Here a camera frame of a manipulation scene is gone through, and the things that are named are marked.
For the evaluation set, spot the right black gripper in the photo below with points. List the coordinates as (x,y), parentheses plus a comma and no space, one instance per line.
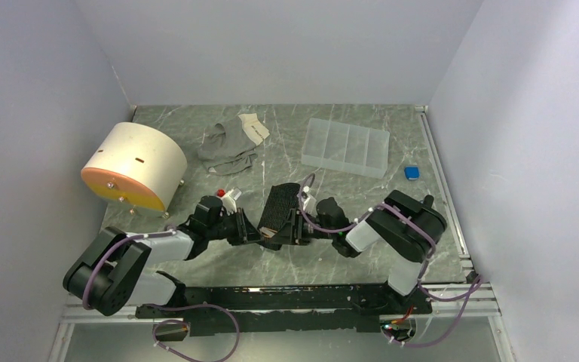
(292,233)

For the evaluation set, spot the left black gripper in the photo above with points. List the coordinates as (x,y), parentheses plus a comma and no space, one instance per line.
(244,230)

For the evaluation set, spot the black striped underwear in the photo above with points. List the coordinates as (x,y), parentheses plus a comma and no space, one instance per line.
(281,200)

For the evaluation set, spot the grey underwear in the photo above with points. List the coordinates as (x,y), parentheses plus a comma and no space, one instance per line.
(229,147)

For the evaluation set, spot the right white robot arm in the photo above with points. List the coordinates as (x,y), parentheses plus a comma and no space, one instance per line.
(411,228)

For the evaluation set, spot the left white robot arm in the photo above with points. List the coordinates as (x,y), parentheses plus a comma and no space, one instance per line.
(117,268)

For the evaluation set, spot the clear plastic organizer box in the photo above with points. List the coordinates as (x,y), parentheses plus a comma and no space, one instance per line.
(346,148)

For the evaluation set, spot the cream cylindrical drum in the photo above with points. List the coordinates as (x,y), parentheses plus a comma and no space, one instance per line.
(138,167)

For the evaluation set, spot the blue small block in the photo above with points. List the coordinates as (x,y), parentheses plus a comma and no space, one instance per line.
(411,173)

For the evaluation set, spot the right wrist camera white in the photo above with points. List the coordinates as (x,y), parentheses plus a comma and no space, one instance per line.
(308,200)

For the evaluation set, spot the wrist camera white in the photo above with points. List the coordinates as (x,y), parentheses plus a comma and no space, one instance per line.
(308,200)
(229,199)

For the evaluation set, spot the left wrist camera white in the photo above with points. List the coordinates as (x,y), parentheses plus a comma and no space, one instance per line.
(229,199)

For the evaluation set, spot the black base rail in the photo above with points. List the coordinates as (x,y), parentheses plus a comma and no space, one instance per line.
(364,308)

